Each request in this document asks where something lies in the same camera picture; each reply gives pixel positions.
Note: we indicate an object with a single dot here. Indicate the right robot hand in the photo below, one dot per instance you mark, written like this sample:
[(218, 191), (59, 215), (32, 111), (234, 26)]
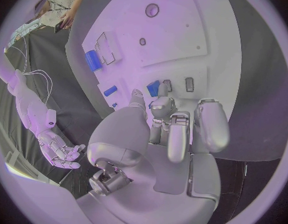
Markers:
[(57, 153)]

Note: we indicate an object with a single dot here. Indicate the white task board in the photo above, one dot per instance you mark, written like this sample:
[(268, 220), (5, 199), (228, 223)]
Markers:
[(162, 41)]

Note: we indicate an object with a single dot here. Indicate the small blue peg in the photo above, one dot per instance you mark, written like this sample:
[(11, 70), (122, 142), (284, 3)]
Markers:
[(150, 104), (114, 105)]

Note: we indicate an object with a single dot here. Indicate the person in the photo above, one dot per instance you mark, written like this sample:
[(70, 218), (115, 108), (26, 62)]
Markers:
[(62, 1)]

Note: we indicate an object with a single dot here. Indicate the short blue cylinder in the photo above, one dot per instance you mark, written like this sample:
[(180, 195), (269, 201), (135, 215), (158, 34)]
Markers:
[(110, 90)]

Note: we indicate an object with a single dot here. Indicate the large blue cylinder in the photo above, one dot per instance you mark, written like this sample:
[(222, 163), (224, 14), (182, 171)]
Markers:
[(93, 60)]

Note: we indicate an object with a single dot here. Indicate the blue block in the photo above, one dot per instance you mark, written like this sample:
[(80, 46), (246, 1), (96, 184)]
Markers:
[(153, 88)]

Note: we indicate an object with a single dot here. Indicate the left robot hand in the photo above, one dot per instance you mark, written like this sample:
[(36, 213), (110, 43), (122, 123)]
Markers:
[(144, 181)]

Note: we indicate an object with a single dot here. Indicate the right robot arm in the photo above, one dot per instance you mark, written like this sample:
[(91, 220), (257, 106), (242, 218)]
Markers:
[(29, 106)]

